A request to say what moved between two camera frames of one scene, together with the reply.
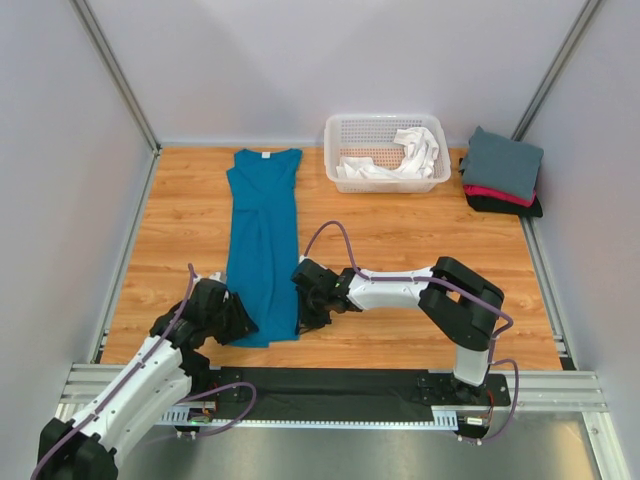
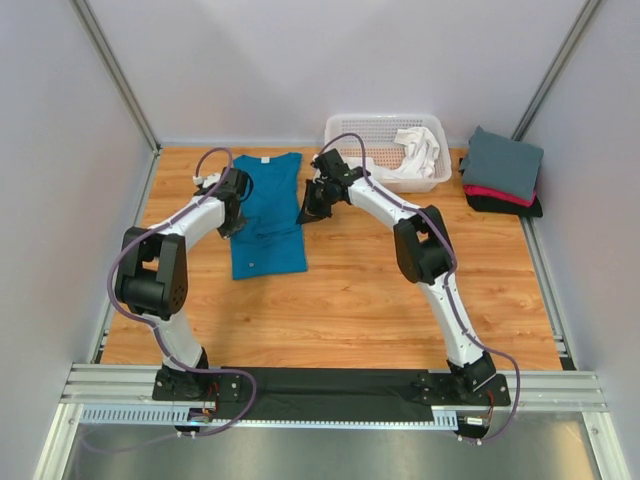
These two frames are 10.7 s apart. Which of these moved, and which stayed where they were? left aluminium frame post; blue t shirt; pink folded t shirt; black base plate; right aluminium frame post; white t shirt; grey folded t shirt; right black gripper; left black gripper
Moved: blue t shirt; right black gripper; left black gripper
Stayed: pink folded t shirt; white t shirt; grey folded t shirt; black base plate; left aluminium frame post; right aluminium frame post
